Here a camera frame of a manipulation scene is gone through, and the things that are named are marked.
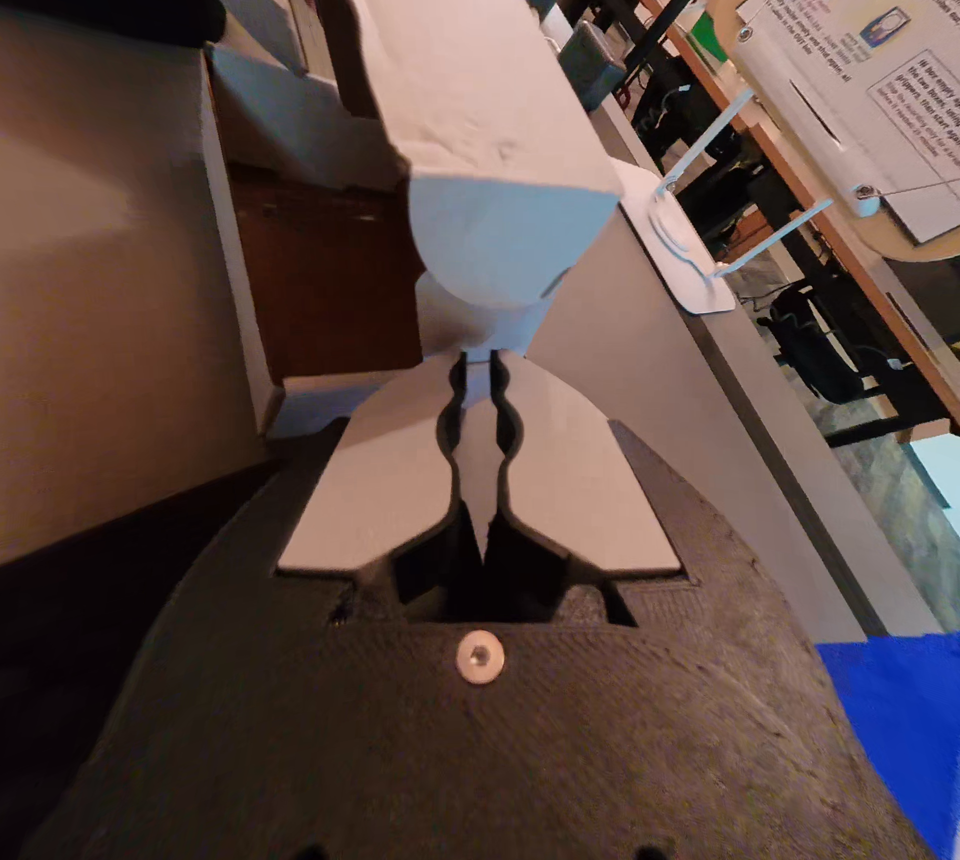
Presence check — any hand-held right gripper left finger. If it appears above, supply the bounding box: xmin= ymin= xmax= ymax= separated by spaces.
xmin=276 ymin=352 xmax=465 ymax=587

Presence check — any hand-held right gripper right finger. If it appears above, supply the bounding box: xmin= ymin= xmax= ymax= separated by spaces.
xmin=489 ymin=348 xmax=684 ymax=579

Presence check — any white cardboard mailer box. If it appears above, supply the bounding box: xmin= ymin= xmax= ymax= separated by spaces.
xmin=168 ymin=0 xmax=625 ymax=555

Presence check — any blue plastic bin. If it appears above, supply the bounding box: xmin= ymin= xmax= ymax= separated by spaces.
xmin=816 ymin=633 xmax=960 ymax=860

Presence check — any grey desk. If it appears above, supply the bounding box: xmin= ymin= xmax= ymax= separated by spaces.
xmin=0 ymin=8 xmax=946 ymax=643

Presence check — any white wooden document stand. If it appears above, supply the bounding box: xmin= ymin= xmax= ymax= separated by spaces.
xmin=615 ymin=0 xmax=960 ymax=317

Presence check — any large dark battery case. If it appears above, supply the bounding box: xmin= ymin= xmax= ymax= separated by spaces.
xmin=558 ymin=20 xmax=627 ymax=114

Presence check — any small green bin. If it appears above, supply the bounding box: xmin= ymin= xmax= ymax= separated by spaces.
xmin=690 ymin=5 xmax=729 ymax=62

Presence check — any printed instruction sheet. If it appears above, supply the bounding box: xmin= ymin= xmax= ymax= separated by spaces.
xmin=735 ymin=0 xmax=960 ymax=246

